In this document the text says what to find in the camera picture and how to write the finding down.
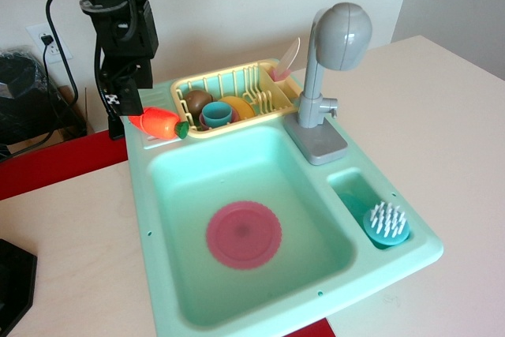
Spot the yellow dish rack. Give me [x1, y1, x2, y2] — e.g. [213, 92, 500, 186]
[170, 59, 301, 138]

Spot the black power cord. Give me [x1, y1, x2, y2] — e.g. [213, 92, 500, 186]
[0, 0, 80, 152]

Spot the white wall outlet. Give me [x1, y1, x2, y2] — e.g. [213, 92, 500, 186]
[25, 22, 73, 64]

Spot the pink toy plate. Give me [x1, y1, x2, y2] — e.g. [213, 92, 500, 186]
[206, 200, 282, 270]

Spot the teal scrub brush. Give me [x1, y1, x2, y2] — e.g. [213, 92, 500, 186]
[362, 202, 410, 247]

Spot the orange toy plate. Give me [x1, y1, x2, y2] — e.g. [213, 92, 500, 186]
[219, 96, 256, 120]

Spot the pink toy cup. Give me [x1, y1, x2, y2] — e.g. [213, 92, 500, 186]
[198, 107, 241, 131]

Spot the grey toy faucet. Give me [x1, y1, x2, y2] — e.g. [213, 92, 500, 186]
[283, 2, 373, 167]

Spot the teal toy cup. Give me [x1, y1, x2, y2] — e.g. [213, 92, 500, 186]
[201, 101, 233, 128]

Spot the black object at corner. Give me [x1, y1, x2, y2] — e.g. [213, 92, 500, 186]
[1, 239, 37, 336]

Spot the mint green toy sink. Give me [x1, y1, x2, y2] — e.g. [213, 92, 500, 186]
[125, 60, 443, 336]

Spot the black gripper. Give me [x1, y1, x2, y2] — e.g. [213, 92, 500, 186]
[87, 0, 159, 116]

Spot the black bin with bag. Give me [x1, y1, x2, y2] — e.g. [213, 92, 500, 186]
[1, 51, 71, 145]

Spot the pink toy knife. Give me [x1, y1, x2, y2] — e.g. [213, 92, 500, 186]
[270, 37, 301, 81]

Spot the orange toy carrot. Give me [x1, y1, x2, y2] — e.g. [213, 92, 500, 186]
[128, 107, 189, 140]

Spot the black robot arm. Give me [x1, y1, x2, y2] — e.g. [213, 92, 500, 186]
[80, 0, 159, 116]

